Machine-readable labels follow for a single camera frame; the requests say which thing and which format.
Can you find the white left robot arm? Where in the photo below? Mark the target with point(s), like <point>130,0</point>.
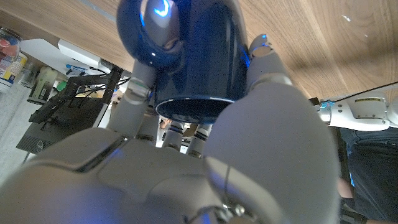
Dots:
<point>363,113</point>

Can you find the flat white box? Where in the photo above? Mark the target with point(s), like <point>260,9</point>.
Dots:
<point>77,53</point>

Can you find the white paper sheet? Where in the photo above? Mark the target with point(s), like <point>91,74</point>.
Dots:
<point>40,51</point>

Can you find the dark blue ceramic mug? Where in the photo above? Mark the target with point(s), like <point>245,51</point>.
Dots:
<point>211,62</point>

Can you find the white canister with lid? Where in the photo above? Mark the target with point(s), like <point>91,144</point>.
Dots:
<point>12,70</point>

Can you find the person in blue jeans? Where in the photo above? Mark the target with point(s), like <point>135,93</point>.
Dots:
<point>373,174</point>

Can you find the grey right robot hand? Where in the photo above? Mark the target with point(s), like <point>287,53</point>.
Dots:
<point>264,155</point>

